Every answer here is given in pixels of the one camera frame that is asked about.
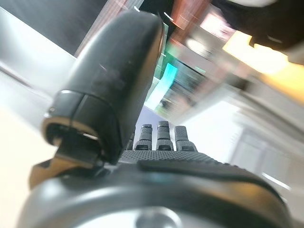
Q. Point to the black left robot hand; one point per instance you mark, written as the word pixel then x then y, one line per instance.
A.
pixel 114 71

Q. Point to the black robot body part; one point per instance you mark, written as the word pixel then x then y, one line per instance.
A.
pixel 261 19

